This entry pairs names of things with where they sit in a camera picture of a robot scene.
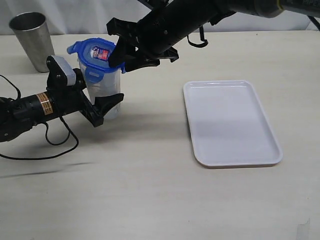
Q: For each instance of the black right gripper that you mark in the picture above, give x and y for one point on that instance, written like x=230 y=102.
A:
x=140 y=44

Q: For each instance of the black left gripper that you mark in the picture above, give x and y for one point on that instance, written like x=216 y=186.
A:
x=71 y=99

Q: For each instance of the blue snap-lock container lid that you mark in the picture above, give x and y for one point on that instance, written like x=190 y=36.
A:
x=93 y=54

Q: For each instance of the stainless steel cup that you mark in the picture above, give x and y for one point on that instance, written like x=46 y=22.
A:
x=33 y=34

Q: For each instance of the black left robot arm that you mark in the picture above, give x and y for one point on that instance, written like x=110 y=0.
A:
x=20 y=115

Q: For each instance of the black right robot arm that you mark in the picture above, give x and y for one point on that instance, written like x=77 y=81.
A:
x=182 y=17

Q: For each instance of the white backdrop curtain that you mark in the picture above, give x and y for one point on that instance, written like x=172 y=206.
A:
x=91 y=17

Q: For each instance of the white rectangular plastic tray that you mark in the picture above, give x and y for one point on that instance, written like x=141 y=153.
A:
x=228 y=125

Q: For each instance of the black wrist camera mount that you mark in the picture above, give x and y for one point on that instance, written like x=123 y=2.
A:
x=61 y=73

